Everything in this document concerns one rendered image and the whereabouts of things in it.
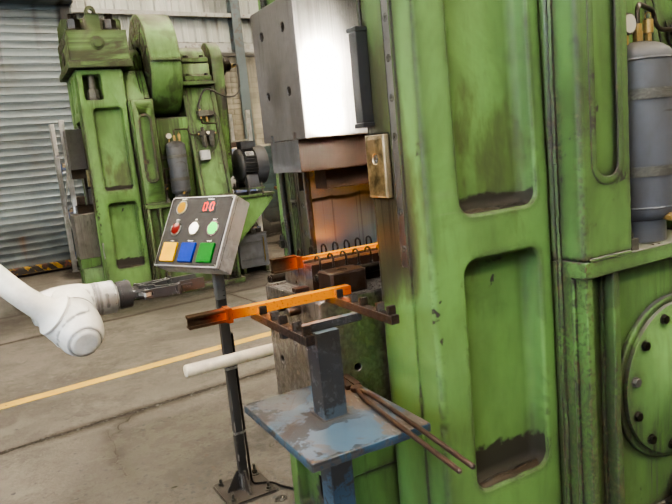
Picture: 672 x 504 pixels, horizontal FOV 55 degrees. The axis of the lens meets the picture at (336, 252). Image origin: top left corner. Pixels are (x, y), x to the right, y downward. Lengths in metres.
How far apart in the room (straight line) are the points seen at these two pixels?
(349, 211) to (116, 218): 4.70
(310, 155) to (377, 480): 1.00
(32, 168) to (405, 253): 8.33
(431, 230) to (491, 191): 0.27
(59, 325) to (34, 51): 8.47
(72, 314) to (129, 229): 5.21
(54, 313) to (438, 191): 0.96
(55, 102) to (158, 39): 3.30
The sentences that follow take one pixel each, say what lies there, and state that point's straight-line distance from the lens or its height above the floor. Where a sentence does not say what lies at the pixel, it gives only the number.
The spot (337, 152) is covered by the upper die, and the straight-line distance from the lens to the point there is 1.94.
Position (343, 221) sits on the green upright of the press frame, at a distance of 2.26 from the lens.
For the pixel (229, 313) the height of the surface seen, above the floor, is 0.97.
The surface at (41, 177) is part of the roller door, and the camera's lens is 9.76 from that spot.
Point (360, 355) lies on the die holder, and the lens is 1.88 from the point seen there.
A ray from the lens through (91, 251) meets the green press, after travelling 6.96.
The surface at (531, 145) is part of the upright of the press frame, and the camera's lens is 1.87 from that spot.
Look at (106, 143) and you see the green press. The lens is 6.76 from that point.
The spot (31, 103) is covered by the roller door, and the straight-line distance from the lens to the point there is 9.81.
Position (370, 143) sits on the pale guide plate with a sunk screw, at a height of 1.33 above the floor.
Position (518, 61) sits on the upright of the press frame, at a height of 1.52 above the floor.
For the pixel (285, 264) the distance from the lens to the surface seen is 1.95.
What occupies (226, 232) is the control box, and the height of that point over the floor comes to 1.07.
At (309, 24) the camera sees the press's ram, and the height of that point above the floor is 1.68.
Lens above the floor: 1.33
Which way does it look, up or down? 9 degrees down
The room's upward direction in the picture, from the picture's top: 6 degrees counter-clockwise
